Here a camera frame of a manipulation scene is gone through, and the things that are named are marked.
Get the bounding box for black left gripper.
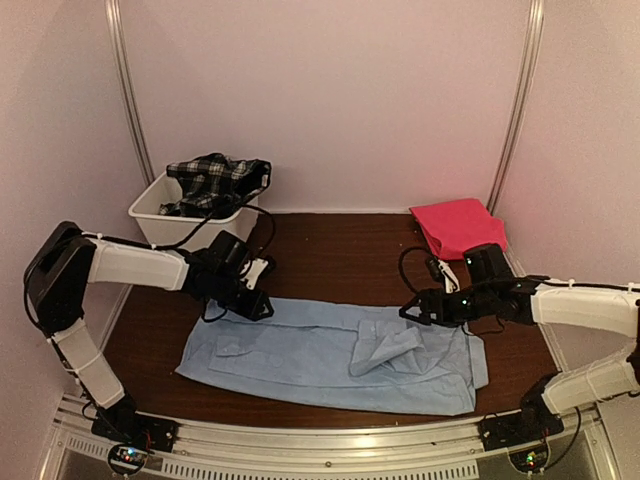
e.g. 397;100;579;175
209;272;274;322

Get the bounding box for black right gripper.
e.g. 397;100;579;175
399;285;495;329

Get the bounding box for pink trousers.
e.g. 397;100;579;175
409;198;508;261

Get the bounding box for light blue shirt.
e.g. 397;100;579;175
176;298;489;416

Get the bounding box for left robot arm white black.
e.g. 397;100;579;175
23;221;275;444

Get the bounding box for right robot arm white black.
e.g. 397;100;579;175
399;276;639;442

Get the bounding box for white plastic laundry bin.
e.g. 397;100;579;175
128;173;259;251

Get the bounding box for black white plaid garment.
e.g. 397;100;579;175
159;153;272;220

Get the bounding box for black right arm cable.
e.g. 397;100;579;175
398;247;451;301

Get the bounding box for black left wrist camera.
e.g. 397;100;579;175
206;230;251;278

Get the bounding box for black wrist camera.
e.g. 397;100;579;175
206;230;251;278
463;243;515;287

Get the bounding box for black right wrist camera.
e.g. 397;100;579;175
463;243;515;287

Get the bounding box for front aluminium rail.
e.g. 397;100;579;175
39;394;616;480

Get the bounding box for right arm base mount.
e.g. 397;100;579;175
478;396;564;475

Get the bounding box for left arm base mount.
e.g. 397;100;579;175
91;399;178;478

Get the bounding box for right aluminium frame post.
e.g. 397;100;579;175
486;0;545;214

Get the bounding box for aluminium frame post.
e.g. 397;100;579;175
104;0;155;185
486;0;545;214

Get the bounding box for left aluminium frame post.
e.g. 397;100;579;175
104;0;155;185

